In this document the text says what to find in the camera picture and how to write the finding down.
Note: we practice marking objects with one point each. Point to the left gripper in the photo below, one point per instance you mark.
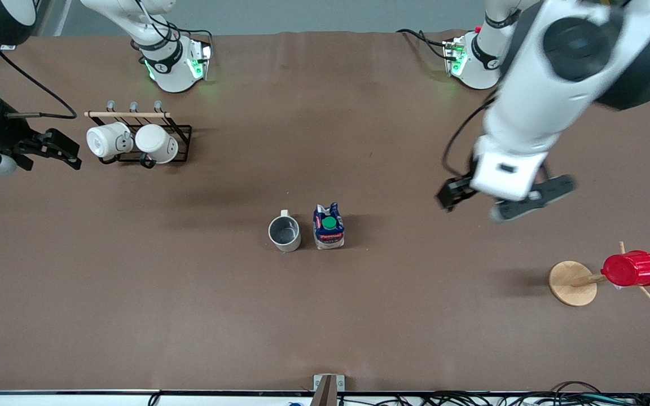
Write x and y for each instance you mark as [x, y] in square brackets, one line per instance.
[456, 189]

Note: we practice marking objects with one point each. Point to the blue white milk carton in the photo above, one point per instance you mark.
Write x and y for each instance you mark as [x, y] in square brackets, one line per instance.
[329, 228]

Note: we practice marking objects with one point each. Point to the white mug grey inside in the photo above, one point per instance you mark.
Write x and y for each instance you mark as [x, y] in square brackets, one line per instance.
[284, 234]

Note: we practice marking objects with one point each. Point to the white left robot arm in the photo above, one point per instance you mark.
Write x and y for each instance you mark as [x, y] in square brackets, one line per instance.
[539, 96]

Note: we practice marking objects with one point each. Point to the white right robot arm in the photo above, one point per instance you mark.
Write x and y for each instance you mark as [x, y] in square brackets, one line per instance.
[172, 73]

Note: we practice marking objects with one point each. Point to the red plastic cup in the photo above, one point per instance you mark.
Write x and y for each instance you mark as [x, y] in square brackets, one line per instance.
[632, 269]

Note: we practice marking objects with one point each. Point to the white hanging mug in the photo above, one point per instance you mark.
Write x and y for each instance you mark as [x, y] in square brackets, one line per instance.
[156, 142]
[105, 141]

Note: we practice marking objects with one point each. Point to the metal base connector plate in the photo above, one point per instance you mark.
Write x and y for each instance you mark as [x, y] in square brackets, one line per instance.
[201, 61]
[453, 56]

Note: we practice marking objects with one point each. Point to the wooden mug tree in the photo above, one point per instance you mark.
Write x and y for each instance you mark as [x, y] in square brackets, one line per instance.
[570, 282]

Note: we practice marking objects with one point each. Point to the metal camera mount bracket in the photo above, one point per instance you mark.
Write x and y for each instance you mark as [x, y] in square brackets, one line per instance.
[328, 389]

